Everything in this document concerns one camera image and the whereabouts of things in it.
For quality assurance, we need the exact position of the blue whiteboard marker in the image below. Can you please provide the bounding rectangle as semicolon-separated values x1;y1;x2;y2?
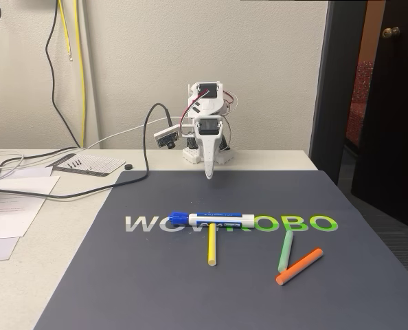
168;210;256;231

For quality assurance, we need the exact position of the yellow chalk stick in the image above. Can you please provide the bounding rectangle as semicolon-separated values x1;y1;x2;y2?
207;223;219;267

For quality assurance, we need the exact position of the green chalk stick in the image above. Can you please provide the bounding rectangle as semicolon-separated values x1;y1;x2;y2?
277;230;295;274

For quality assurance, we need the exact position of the grey WOWROBO mat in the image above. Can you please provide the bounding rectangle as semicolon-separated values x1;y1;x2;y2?
34;170;408;330

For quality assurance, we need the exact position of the orange chalk stick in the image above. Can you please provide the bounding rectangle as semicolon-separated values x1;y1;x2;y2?
275;247;325;287

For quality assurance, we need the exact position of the red upholstered chair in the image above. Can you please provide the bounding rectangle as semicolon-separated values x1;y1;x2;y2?
344;59;376;148

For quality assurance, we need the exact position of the dark wooden door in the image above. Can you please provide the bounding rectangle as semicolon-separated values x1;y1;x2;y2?
350;0;408;237

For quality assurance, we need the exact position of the brass door knob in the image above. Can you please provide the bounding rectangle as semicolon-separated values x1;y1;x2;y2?
381;26;402;39

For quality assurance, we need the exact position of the large white paper sheet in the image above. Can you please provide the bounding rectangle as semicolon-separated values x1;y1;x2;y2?
0;175;62;241

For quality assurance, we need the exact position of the red black servo wire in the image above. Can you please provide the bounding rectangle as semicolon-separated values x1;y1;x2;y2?
179;89;209;134

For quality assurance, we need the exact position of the white gripper camera box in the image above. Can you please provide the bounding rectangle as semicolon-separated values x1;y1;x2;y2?
154;124;181;151

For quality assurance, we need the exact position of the black camera cable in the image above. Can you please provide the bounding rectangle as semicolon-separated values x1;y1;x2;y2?
0;102;174;199

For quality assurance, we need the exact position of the thin white cable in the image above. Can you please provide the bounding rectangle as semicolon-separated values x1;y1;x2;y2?
0;116;195;183

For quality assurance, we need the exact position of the dark grey door frame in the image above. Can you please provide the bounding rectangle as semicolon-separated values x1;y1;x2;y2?
308;0;368;187

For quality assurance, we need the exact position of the long yellow wire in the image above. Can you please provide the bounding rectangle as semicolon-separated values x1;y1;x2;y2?
73;0;87;148

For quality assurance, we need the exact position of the black wall cable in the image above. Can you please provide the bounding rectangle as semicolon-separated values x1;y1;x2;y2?
45;0;82;149

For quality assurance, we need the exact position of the short yellow wire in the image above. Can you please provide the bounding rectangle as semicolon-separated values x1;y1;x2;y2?
58;0;74;62

